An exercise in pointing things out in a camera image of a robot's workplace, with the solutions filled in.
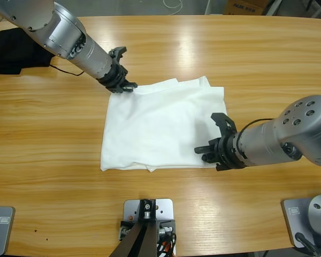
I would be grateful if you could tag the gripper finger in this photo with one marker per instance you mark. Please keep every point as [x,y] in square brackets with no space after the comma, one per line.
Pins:
[209,158]
[203,149]
[135,86]

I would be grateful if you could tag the grey base plate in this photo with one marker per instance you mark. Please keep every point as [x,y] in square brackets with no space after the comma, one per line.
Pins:
[293,222]
[4,230]

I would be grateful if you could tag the folded black clothes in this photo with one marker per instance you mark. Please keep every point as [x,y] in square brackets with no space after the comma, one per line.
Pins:
[10,56]

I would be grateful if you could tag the black clamp with pulley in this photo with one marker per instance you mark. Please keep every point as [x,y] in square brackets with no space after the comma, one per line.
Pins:
[147,207]

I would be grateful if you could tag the cardboard box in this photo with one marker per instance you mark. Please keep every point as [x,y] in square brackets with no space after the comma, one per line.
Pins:
[243,6]

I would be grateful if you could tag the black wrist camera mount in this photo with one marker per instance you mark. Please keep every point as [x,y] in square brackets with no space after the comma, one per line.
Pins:
[224,123]
[117,53]

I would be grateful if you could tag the grey metal frame leg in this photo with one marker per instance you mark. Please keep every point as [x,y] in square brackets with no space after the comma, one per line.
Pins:
[273,6]

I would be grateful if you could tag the white Unitree t-shirt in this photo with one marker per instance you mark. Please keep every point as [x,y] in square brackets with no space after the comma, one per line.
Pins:
[155,125]

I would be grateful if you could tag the black side bracket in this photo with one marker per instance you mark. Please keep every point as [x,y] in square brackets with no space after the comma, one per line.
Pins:
[127,227]
[167,227]

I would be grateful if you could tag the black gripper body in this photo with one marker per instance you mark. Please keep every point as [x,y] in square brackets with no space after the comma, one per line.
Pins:
[230,152]
[115,79]

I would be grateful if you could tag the dark camera post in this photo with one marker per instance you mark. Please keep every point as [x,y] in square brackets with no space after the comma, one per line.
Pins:
[133,243]

